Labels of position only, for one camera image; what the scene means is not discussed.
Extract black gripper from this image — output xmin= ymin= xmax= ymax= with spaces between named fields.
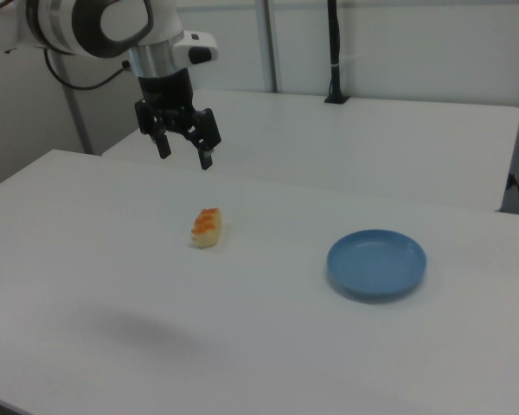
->
xmin=133 ymin=67 xmax=223 ymax=171

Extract toy bread with orange topping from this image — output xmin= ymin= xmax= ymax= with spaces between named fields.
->
xmin=190 ymin=207 xmax=223 ymax=251

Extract blue round plate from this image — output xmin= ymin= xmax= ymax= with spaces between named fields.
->
xmin=326 ymin=228 xmax=428 ymax=303

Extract white side table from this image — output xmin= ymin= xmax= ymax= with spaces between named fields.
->
xmin=101 ymin=88 xmax=519 ymax=213

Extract black pole with base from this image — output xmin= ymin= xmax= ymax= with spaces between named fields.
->
xmin=324 ymin=0 xmax=350 ymax=105

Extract grey partition corner post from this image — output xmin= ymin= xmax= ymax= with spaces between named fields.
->
xmin=58 ymin=54 xmax=95 ymax=155

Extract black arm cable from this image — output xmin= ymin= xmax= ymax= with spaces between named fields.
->
xmin=42 ymin=48 xmax=133 ymax=92

